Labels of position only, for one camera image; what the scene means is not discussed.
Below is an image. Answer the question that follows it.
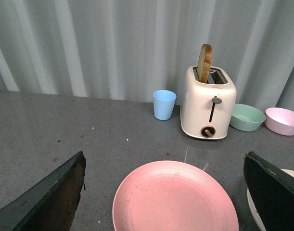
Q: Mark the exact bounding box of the green bowl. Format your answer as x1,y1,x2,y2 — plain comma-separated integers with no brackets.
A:
230,104,266,132

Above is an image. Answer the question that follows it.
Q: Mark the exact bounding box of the light blue cup by toaster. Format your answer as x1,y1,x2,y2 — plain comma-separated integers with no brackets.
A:
153,90,177,121

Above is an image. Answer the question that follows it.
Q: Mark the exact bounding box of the pink bowl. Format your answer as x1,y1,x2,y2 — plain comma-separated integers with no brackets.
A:
265,107,294,136

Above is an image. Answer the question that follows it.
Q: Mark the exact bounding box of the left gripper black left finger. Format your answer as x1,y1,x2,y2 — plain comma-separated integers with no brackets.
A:
0,151,86,231

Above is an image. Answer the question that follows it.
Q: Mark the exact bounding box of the cream white plate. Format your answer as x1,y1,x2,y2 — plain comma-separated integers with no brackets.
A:
247,169,294,231

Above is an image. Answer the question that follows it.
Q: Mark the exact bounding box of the cream toaster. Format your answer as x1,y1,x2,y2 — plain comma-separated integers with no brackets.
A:
180,66,237,140

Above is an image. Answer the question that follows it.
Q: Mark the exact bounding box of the bread slice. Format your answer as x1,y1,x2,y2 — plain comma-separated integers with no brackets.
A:
197,44,213,83

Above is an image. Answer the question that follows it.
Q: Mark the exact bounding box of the pink plate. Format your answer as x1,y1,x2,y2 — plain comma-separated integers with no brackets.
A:
112,161,239,231

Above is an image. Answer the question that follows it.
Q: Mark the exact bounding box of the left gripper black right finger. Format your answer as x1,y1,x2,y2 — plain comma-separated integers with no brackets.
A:
243,152,294,231

